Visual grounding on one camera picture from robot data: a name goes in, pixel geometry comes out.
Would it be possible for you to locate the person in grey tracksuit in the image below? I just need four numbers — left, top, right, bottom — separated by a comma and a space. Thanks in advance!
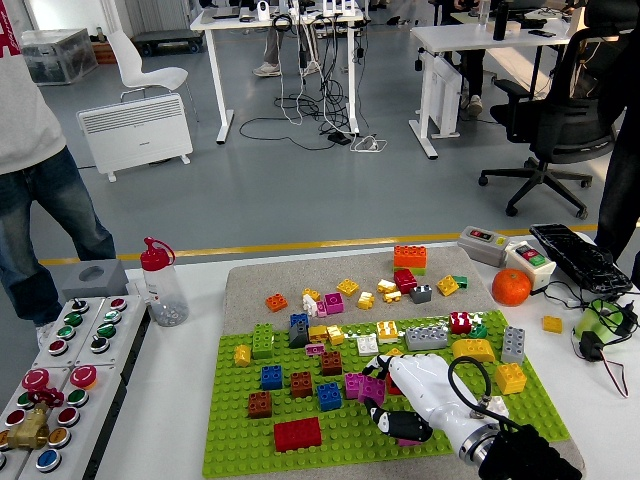
252, 19, 324, 79

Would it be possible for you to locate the white desk with cables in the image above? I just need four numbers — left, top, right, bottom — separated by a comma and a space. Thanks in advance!
189, 3, 371, 146

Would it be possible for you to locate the person in dark trousers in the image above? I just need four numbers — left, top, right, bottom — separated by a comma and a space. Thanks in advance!
593, 29, 640, 274

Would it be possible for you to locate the black keyboard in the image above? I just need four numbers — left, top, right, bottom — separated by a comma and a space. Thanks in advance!
528, 223, 635, 295

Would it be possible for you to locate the grey-brown mat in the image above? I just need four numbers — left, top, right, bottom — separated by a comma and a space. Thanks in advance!
221, 245, 586, 480

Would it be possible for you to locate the green studded baseplate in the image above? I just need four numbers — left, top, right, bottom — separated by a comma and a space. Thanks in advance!
201, 308, 571, 479

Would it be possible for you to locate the clear storage crate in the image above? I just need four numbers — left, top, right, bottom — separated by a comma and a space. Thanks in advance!
19, 28, 100, 86

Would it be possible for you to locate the brass valve red handle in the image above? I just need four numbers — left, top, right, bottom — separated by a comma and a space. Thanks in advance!
5, 387, 65, 451

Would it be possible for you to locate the person in jeans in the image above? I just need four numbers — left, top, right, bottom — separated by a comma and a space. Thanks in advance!
0, 0, 117, 351

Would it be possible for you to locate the tall grey brick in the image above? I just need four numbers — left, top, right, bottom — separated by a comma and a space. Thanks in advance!
500, 324, 527, 365

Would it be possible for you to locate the white panel heater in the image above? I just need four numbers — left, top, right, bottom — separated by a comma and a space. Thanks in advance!
75, 92, 195, 184

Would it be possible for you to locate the white plastic chair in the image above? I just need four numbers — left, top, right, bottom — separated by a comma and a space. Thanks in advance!
106, 29, 200, 124

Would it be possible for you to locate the brown brick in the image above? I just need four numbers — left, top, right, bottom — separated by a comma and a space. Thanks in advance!
320, 349, 345, 377
289, 369, 315, 399
247, 389, 275, 420

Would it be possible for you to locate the grey block round hole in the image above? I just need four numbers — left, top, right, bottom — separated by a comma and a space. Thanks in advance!
60, 259, 130, 303

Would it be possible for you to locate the long grey brick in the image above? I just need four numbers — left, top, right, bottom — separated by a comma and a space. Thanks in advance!
403, 324, 449, 352

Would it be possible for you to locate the black plug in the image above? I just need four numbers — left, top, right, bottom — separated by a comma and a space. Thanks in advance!
613, 297, 640, 334

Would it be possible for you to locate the large yellow square brick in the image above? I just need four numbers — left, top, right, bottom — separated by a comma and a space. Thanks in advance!
494, 361, 529, 395

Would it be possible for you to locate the grey switch box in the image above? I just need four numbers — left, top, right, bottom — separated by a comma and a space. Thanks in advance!
457, 225, 510, 267

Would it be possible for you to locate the wooden crate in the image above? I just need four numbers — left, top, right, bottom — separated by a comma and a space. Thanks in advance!
91, 41, 119, 66

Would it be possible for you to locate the white panel under desk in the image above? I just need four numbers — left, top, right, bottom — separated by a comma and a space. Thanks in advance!
430, 53, 463, 140

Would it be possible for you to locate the clear bottle red cap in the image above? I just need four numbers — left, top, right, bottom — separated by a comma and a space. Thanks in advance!
138, 236, 190, 328

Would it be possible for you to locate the large orange brick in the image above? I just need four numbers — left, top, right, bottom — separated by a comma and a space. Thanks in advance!
392, 244, 429, 270

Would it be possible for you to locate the white emergency-stop button box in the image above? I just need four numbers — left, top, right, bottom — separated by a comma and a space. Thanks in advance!
0, 367, 72, 480
18, 364, 132, 480

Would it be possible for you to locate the red black white wire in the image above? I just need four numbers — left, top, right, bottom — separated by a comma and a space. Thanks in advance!
602, 355, 630, 400

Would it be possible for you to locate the dark grey slope brick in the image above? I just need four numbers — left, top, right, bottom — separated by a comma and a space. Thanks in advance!
288, 320, 312, 350

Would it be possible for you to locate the orange fruit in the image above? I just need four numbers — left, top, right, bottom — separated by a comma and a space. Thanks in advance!
491, 268, 533, 307

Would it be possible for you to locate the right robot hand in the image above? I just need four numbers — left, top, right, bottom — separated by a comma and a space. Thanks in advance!
362, 352, 494, 447

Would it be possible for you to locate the black bottle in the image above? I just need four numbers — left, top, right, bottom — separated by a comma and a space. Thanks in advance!
492, 1, 510, 42

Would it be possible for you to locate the seated person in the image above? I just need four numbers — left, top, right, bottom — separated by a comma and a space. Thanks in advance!
430, 0, 501, 118

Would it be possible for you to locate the white four-button control box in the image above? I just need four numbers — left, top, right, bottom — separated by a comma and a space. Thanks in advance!
73, 294, 150, 370
31, 297, 107, 370

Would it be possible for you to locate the black office chair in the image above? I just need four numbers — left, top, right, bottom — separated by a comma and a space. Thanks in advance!
477, 0, 640, 220

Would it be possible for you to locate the red white striped brick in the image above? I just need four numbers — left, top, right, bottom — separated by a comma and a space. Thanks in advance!
448, 309, 474, 335

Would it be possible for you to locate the black power adapter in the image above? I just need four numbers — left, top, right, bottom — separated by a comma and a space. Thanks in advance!
579, 330, 607, 362

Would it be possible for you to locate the yellow curved brick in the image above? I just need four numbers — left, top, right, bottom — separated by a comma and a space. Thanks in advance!
450, 337, 497, 363

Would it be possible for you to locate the long red brick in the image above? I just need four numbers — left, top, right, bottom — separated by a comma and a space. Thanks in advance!
273, 415, 324, 453

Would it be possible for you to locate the black wheeled dolly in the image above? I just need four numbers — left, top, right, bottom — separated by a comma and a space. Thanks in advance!
131, 29, 205, 57

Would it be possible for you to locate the tall lime green brick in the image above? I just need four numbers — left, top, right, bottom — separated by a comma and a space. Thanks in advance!
250, 322, 277, 361

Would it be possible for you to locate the white red-green switch box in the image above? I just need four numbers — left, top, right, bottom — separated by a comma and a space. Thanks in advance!
504, 241, 557, 295

